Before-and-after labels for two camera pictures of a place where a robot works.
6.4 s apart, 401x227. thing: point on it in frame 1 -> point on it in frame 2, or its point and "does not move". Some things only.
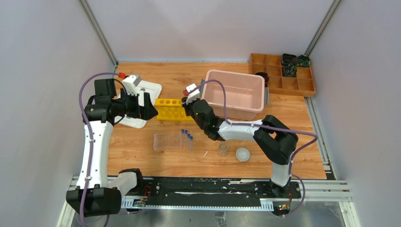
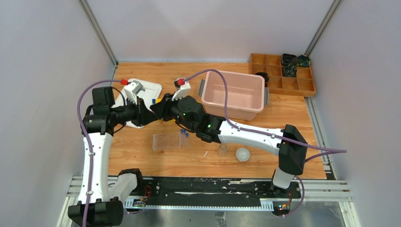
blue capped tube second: [188, 136] does not move
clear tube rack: [167, 141] does not move
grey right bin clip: [266, 96] does not move
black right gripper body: [190, 111] -> [172, 113]
